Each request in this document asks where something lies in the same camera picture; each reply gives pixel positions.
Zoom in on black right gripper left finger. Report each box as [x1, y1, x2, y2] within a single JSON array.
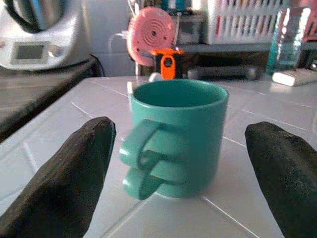
[[0, 117, 117, 238]]

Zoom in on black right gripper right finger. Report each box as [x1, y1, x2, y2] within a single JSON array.
[[244, 121, 317, 238]]

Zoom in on black cooktop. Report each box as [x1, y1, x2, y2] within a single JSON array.
[[0, 56, 103, 143]]

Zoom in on teal ceramic mug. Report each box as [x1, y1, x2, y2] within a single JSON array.
[[118, 79, 229, 201]]

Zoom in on white flat box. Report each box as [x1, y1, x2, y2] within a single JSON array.
[[271, 68, 317, 87]]

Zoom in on dark countertop appliance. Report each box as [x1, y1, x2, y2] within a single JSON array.
[[187, 51, 270, 80]]

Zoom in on clear teal plastic bottle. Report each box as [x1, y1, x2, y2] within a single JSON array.
[[266, 7, 312, 75]]

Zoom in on small white cap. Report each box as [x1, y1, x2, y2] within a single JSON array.
[[148, 72, 163, 83]]

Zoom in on white kitchen food processor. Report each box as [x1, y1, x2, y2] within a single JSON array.
[[0, 0, 91, 71]]

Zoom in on orange and black tool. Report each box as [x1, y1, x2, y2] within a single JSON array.
[[151, 48, 184, 80]]

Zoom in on white slatted plastic basket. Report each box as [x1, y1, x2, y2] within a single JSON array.
[[207, 0, 283, 45]]

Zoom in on pink round fan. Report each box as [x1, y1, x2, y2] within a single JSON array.
[[126, 6, 176, 67]]

